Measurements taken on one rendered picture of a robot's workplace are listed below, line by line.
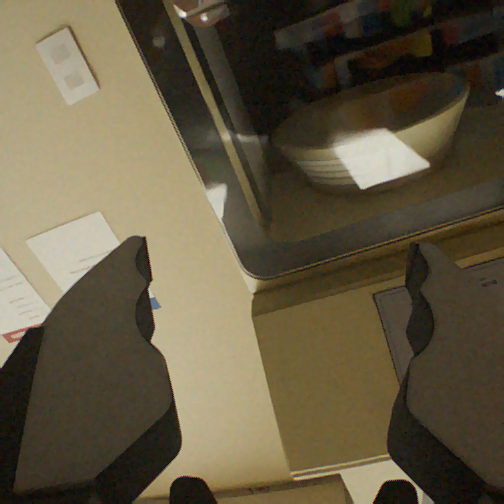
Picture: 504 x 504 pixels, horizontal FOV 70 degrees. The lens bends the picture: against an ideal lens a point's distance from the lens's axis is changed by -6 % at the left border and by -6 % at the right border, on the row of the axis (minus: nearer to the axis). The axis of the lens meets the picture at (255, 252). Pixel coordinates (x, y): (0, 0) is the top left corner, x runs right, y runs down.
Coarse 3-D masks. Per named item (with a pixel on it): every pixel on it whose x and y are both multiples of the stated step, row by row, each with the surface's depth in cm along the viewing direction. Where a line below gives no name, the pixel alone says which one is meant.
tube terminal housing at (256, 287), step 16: (112, 0) 21; (128, 32) 22; (464, 224) 28; (480, 224) 28; (496, 224) 28; (416, 240) 29; (432, 240) 29; (352, 256) 30; (368, 256) 30; (384, 256) 30; (304, 272) 31; (320, 272) 31; (256, 288) 32; (272, 288) 32
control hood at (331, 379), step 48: (480, 240) 27; (288, 288) 31; (336, 288) 29; (384, 288) 28; (288, 336) 29; (336, 336) 28; (384, 336) 27; (288, 384) 29; (336, 384) 28; (384, 384) 27; (288, 432) 28; (336, 432) 27; (384, 432) 26
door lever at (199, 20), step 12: (180, 0) 15; (192, 0) 15; (204, 0) 15; (216, 0) 16; (228, 0) 16; (180, 12) 16; (192, 12) 16; (204, 12) 16; (216, 12) 20; (192, 24) 20; (204, 24) 20
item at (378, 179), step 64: (128, 0) 19; (256, 0) 20; (320, 0) 19; (384, 0) 19; (448, 0) 19; (192, 64) 21; (256, 64) 21; (320, 64) 21; (384, 64) 21; (448, 64) 21; (192, 128) 23; (256, 128) 23; (320, 128) 23; (384, 128) 23; (448, 128) 23; (256, 192) 26; (320, 192) 26; (384, 192) 26; (448, 192) 25; (256, 256) 28; (320, 256) 28
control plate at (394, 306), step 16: (480, 272) 26; (496, 272) 26; (400, 288) 28; (496, 288) 26; (384, 304) 28; (400, 304) 27; (384, 320) 28; (400, 320) 27; (400, 336) 27; (400, 352) 27; (400, 368) 27; (400, 384) 26
